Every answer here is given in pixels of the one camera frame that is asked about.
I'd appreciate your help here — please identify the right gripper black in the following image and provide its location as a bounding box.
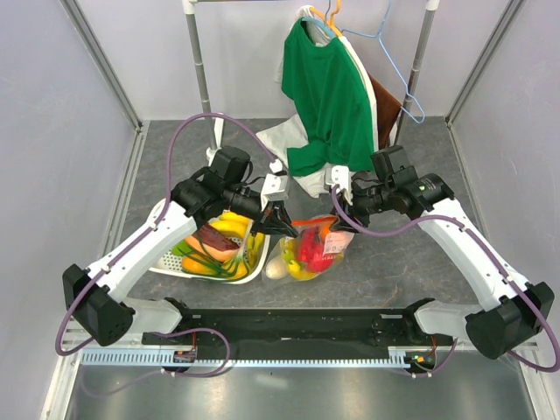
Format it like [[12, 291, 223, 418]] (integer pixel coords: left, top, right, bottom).
[[330, 179, 394, 235]]

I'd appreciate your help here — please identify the orange toy orange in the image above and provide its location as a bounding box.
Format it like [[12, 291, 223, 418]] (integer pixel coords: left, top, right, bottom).
[[319, 227, 338, 243]]

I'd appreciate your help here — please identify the yellow toy banana bunch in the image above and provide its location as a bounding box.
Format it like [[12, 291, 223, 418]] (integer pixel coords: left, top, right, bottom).
[[281, 238, 319, 281]]

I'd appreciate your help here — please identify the clear zip top bag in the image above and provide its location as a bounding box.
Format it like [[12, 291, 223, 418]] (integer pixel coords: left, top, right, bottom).
[[262, 215, 354, 284]]

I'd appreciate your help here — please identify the red toy chili pepper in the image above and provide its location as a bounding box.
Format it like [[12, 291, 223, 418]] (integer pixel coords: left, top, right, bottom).
[[297, 227, 324, 270]]

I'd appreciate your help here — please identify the white toy radish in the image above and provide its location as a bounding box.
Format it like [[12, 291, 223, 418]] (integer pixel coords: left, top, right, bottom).
[[265, 258, 289, 280]]

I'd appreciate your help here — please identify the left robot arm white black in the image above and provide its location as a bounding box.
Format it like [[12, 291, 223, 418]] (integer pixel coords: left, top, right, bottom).
[[62, 146, 297, 347]]

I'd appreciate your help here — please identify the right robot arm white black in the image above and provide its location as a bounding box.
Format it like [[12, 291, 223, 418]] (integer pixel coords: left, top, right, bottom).
[[326, 146, 559, 360]]

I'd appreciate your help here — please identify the brown toy food piece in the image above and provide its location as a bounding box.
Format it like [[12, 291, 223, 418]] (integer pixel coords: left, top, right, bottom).
[[185, 225, 240, 263]]

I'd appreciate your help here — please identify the white plastic food basket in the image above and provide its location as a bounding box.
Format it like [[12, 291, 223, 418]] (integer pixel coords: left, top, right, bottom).
[[150, 216, 270, 284]]

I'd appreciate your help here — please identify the green toy scallion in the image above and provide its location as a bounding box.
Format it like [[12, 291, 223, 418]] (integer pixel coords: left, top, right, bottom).
[[171, 220, 252, 282]]

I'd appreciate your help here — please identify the yellow green toy mango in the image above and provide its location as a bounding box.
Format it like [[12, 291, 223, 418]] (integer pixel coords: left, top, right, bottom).
[[181, 256, 249, 281]]

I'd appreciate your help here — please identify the white cloth garment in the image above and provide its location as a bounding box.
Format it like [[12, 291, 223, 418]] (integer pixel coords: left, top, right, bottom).
[[256, 115, 329, 199]]

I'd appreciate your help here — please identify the green toy leaf vegetable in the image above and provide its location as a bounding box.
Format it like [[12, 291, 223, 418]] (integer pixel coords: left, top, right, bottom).
[[171, 241, 193, 257]]

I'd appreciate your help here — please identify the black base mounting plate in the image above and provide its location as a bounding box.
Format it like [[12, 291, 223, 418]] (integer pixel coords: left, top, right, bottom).
[[140, 308, 456, 361]]

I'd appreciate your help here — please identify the clothes rack left pole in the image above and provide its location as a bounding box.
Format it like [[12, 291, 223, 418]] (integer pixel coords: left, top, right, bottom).
[[181, 0, 224, 163]]

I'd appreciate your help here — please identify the clothes rack pole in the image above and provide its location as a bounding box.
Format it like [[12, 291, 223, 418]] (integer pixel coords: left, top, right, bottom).
[[393, 0, 440, 145], [181, 0, 224, 163]]

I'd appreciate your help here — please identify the brown cloth garment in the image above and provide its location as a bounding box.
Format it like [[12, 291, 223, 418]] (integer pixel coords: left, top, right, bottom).
[[368, 74, 401, 149]]

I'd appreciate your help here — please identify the green T-shirt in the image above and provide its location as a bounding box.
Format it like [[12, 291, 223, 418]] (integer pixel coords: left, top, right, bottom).
[[281, 18, 375, 177]]

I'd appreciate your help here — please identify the orange hanger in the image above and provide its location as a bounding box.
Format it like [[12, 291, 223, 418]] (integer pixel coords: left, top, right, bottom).
[[323, 0, 342, 38]]

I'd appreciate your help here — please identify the clothes rack right pole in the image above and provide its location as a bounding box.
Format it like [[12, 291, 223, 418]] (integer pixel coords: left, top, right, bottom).
[[393, 0, 440, 145]]

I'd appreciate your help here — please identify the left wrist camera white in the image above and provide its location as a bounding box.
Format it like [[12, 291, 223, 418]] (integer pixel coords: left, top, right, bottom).
[[260, 158, 290, 209]]

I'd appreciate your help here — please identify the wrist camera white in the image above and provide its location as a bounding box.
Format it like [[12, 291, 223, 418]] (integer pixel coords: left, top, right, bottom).
[[324, 164, 354, 193], [260, 158, 290, 209]]

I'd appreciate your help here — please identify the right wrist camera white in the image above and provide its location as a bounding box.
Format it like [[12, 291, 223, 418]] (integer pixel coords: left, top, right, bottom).
[[324, 164, 354, 193]]

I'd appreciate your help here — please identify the blue wire hanger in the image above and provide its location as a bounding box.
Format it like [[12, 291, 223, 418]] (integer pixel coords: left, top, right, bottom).
[[341, 1, 426, 124]]

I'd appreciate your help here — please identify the blue white cable duct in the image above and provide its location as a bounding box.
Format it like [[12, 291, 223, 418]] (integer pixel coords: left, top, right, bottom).
[[80, 348, 410, 368]]

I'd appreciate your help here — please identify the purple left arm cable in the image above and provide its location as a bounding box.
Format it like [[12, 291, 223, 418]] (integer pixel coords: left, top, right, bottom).
[[54, 112, 285, 356]]

